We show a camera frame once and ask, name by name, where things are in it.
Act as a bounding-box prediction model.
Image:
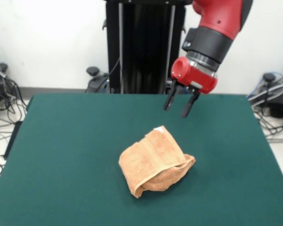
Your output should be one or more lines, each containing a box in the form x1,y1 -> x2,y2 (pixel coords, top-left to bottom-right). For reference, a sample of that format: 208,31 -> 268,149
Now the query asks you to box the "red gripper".
163,56 -> 218,119

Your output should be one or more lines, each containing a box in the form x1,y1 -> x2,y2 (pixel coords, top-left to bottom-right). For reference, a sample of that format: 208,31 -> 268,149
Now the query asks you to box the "tan terry towel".
118,126 -> 196,199

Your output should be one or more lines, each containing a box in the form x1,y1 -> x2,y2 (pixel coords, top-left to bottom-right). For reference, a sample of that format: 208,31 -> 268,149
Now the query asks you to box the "dark green table cloth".
0,93 -> 283,226

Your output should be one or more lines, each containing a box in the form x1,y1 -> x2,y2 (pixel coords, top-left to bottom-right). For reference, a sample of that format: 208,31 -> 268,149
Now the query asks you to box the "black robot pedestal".
86,0 -> 194,95

